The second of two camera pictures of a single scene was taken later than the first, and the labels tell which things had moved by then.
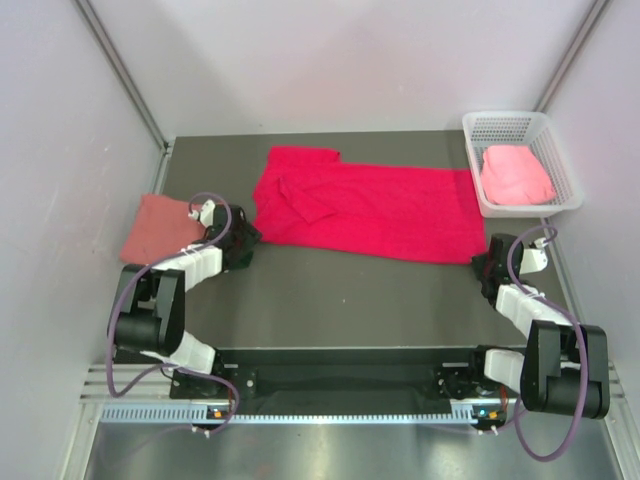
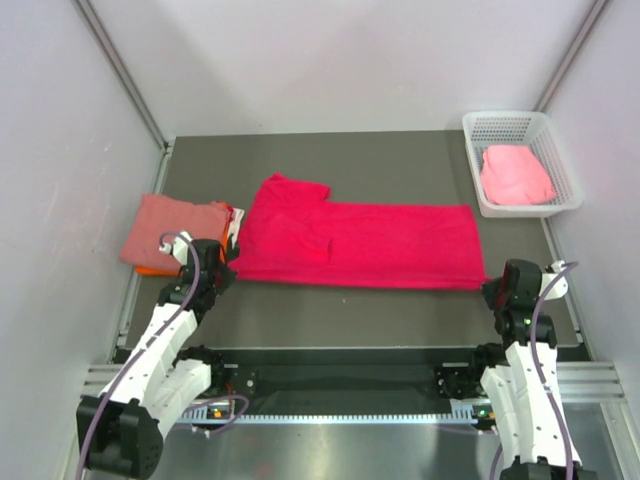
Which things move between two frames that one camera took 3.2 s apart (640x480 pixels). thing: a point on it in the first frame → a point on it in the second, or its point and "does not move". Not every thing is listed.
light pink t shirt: (511, 175) does not move
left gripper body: (246, 238) → (222, 278)
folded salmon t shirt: (161, 227) does not move
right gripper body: (481, 266) → (494, 293)
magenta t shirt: (308, 197) → (291, 233)
